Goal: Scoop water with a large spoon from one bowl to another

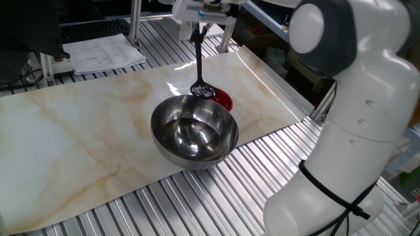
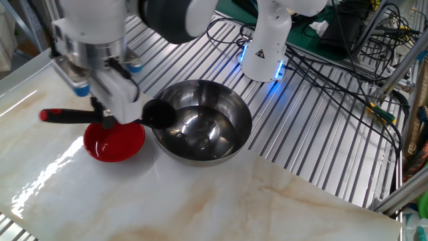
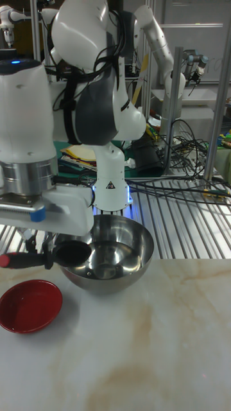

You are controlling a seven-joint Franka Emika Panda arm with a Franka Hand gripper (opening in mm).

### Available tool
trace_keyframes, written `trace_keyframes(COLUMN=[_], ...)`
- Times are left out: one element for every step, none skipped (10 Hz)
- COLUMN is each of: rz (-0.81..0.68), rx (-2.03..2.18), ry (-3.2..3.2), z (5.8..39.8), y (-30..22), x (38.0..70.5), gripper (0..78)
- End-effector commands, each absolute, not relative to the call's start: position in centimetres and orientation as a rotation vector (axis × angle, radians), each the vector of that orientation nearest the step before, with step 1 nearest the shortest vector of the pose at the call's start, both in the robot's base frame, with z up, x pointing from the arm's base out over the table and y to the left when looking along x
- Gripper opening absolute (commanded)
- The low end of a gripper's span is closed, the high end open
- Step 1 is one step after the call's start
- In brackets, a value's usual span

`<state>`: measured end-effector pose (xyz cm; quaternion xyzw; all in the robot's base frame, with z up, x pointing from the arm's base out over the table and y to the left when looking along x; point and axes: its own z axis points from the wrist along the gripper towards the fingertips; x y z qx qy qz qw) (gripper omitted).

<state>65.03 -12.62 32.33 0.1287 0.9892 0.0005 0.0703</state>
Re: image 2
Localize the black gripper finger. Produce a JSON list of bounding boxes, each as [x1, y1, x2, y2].
[[90, 96, 105, 118], [102, 113, 117, 131]]

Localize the green plastic object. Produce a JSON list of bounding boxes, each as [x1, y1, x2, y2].
[[416, 190, 428, 219]]

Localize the black camera cable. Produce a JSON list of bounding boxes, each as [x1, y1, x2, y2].
[[48, 33, 58, 60]]

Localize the black ladle with red end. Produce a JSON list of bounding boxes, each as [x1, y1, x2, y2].
[[39, 98, 178, 131]]

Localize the aluminium frame beam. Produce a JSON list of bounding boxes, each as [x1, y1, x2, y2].
[[377, 42, 428, 98], [371, 172, 428, 217]]

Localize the black box device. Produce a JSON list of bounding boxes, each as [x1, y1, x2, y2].
[[317, 11, 367, 53]]

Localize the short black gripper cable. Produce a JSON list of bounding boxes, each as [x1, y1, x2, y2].
[[106, 58, 140, 103]]

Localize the grey perforated shelf upright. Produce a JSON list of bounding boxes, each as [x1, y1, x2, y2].
[[18, 0, 50, 54]]

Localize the tangled black cables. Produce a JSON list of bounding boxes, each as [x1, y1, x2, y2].
[[204, 0, 422, 158]]

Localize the silver wrist camera blue cap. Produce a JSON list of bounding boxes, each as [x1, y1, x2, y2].
[[51, 55, 92, 98]]

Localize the crumpled white paper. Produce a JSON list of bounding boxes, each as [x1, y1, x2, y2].
[[308, 19, 330, 37]]

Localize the red plastic bowl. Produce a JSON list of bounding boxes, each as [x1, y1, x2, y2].
[[83, 120, 146, 163]]

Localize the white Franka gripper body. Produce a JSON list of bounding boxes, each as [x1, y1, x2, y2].
[[51, 18, 144, 125]]

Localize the marble pattern table mat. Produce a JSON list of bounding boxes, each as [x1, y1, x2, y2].
[[0, 40, 403, 241]]

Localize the green mat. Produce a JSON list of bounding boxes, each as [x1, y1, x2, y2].
[[215, 0, 370, 63]]

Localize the stainless steel bowl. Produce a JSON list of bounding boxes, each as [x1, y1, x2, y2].
[[148, 79, 253, 168]]

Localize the green yellow screwdriver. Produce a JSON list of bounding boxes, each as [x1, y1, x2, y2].
[[365, 102, 398, 125]]

